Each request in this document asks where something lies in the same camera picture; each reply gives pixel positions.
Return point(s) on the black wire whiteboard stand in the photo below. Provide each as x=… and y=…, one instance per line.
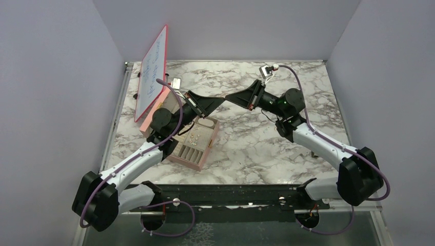
x=136, y=95

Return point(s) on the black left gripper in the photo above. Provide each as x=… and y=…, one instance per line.
x=204, y=105

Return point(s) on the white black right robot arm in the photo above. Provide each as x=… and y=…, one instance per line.
x=358, y=176

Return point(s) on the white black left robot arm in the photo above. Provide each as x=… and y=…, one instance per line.
x=100, y=198

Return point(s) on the pink framed whiteboard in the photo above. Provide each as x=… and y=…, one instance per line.
x=153, y=67

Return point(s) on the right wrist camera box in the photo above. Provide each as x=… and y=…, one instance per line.
x=268, y=71

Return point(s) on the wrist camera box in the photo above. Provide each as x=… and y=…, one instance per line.
x=176, y=83
x=268, y=71

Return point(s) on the pink jewelry box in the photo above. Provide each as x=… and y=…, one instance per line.
x=184, y=153

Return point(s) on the cream oval watch pillow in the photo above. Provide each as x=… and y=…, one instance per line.
x=206, y=122

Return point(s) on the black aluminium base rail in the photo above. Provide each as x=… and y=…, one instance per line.
x=218, y=203

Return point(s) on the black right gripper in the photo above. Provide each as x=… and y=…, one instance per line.
x=249, y=98

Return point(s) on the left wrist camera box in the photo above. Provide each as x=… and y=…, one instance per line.
x=176, y=83

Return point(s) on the crystal drop earring upper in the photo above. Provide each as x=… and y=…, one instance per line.
x=194, y=139

